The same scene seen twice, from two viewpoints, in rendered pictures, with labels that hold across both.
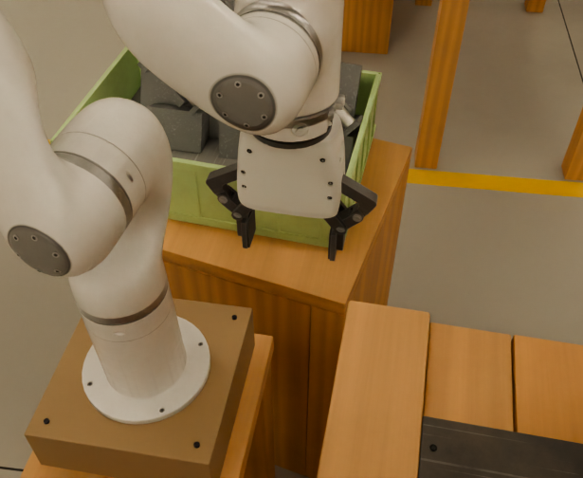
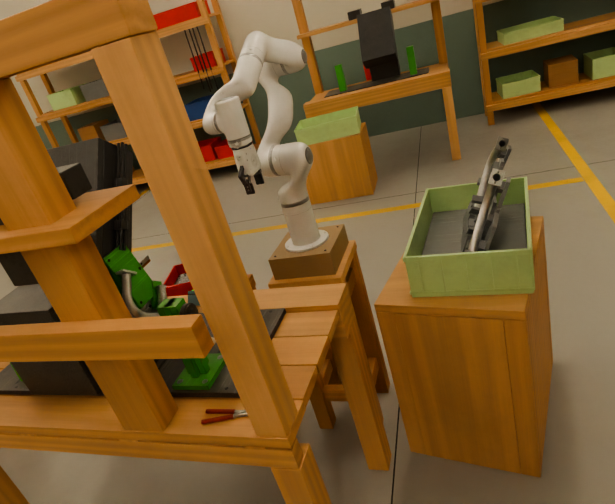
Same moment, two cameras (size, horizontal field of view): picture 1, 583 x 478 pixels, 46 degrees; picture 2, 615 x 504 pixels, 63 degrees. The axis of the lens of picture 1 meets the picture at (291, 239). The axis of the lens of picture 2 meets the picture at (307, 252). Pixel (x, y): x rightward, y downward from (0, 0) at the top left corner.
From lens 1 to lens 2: 195 cm
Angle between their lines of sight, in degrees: 80
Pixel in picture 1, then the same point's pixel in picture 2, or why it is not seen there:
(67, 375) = not seen: hidden behind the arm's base
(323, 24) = (218, 117)
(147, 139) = (287, 154)
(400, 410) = (288, 302)
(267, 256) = (404, 277)
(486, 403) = (291, 328)
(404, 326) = (329, 298)
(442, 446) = (270, 313)
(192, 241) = not seen: hidden behind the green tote
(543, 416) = (281, 344)
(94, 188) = (265, 154)
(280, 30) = (210, 114)
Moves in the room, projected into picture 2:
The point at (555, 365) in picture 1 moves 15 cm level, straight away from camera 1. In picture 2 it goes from (307, 349) to (345, 361)
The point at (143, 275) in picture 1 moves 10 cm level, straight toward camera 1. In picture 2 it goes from (282, 193) to (258, 201)
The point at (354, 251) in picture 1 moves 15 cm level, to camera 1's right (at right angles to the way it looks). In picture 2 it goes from (411, 301) to (415, 326)
